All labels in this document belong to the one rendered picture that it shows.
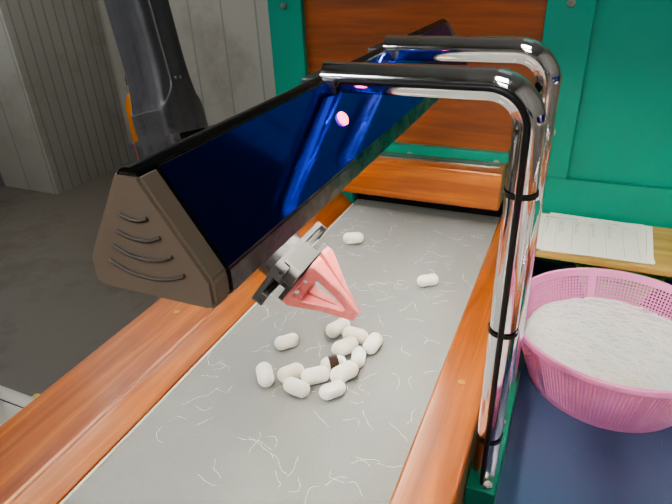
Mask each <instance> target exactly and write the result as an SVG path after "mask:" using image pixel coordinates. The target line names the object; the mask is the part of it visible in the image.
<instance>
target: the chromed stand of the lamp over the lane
mask: <svg viewBox="0 0 672 504"><path fill-rule="evenodd" d="M382 46H383V47H385V49H386V50H387V52H389V53H390V55H391V57H392V59H393V60H394V61H395V60H410V61H445V62H480V63H514V64H522V65H525V66H526V67H528V68H529V69H530V70H531V72H532V73H533V76H534V85H533V84H532V83H531V82H530V81H529V80H528V79H526V78H525V77H524V76H522V75H520V74H519V73H517V72H515V71H512V70H509V69H506V68H502V67H495V66H469V65H437V64H405V63H373V62H342V61H325V62H324V63H323V65H322V67H321V70H318V71H316V72H314V73H311V74H309V75H307V76H305V77H302V78H301V84H302V83H305V82H307V81H309V80H311V79H313V78H315V77H318V76H321V77H322V80H323V81H324V82H325V83H327V85H328V86H329V88H330V90H331V91H332V93H333V94H336V95H338V93H339V92H341V93H359V94H378V95H396V96H415V97H433V98H452V99H470V100H488V101H494V102H497V103H499V104H501V105H502V106H504V107H505V108H506V109H507V110H508V112H509V113H510V115H511V118H512V133H511V141H510V150H509V159H508V167H507V176H506V185H505V187H504V188H503V195H504V202H503V211H502V219H501V228H500V237H499V245H498V254H497V263H496V272H495V280H494V289H493V298H492V306H491V315H490V322H489V323H488V326H489V328H488V341H487V350H486V358H485V367H484V376H483V384H482V393H481V402H480V410H479V419H478V426H477V428H476V430H477V433H476V445H475V452H474V456H473V459H472V463H471V467H470V471H469V475H468V478H467V482H466V486H465V495H464V504H495V500H496V495H497V490H498V485H499V480H500V475H501V471H502V466H503V461H504V456H505V451H506V446H507V441H508V436H509V431H510V426H511V421H512V416H513V411H514V406H515V401H516V396H517V391H518V384H519V378H520V371H519V370H518V364H519V358H520V351H521V345H522V338H523V331H524V325H525V318H526V312H527V305H528V299H529V292H530V286H531V279H532V273H533V266H534V260H535V253H536V247H537V240H538V234H539V227H540V221H541V214H542V207H543V201H544V194H545V188H546V181H547V175H548V168H549V162H550V155H551V149H552V142H553V136H554V129H555V123H556V116H557V110H558V103H559V97H560V90H561V82H562V74H561V68H560V65H559V62H558V60H557V58H556V56H555V55H554V53H553V52H552V51H551V50H550V49H549V48H548V47H547V46H546V45H544V44H543V43H541V42H539V41H538V40H535V39H532V38H528V37H509V36H422V35H386V37H385V39H384V43H379V44H377V45H374V46H372V47H370V48H368V53H369V52H371V51H373V50H376V49H378V48H380V47H382Z"/></svg>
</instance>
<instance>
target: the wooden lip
mask: <svg viewBox="0 0 672 504"><path fill-rule="evenodd" d="M506 172H507V163H501V162H490V161H479V160H469V159H458V158H448V157H437V156H427V155H416V154H405V153H395V152H384V151H383V152H382V153H381V154H380V155H379V156H378V157H377V158H376V159H375V160H374V161H372V162H371V163H370V164H369V165H368V166H367V167H366V168H365V169H364V170H363V171H362V172H361V173H360V174H359V175H358V176H356V177H355V178H354V179H353V180H352V181H351V182H350V183H349V184H348V185H347V186H346V187H345V188H344V189H343V190H341V191H343V192H351V193H359V194H367V195H375V196H383V197H391V198H398V199H406V200H414V201H422V202H430V203H438V204H446V205H454V206H461V207H469V208H477V209H485V210H493V211H498V210H499V208H500V205H501V203H502V200H503V198H504V195H503V188H504V187H505V181H506Z"/></svg>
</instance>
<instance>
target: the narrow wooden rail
mask: <svg viewBox="0 0 672 504"><path fill-rule="evenodd" d="M501 219H502V215H501V217H500V220H499V222H498V225H497V228H496V230H495V233H494V235H493V238H492V240H491V243H490V245H489V248H488V251H487V253H486V256H485V258H484V261H483V263H482V266H481V269H480V271H479V274H478V276H477V279H476V281H475V284H474V286H473V289H472V292H471V294H470V297H469V299H468V302H467V304H466V307H465V309H464V312H463V315H462V317H461V320H460V322H459V325H458V327H457V330H456V333H455V335H454V338H453V340H452V343H451V345H450V348H449V350H448V353H447V356H446V358H445V361H444V363H443V366H442V368H441V371H440V374H439V376H438V379H437V381H436V384H435V386H434V389H433V391H432V394H431V397H430V399H429V402H428V404H427V407H426V409H425V412H424V414H423V417H422V420H421V422H420V425H419V427H418V430H417V432H416V435H415V438H414V440H413V443H412V445H411V448H410V450H409V453H408V455H407V458H406V461H405V463H404V466H403V468H402V471H401V473H400V476H399V478H398V481H397V484H396V486H395V489H394V491H393V494H392V496H391V499H390V502H389V504H464V495H465V486H466V482H467V478H468V475H469V471H470V467H471V463H472V459H473V456H474V452H475V445H476V433H477V430H476V428H477V426H478V419H479V410H480V402H481V393H482V384H483V376H484V367H485V358H486V350H487V341H488V328H489V326H488V323H489V322H490V315H491V306H492V298H493V289H494V280H495V272H496V263H497V254H498V245H499V237H500V228H501Z"/></svg>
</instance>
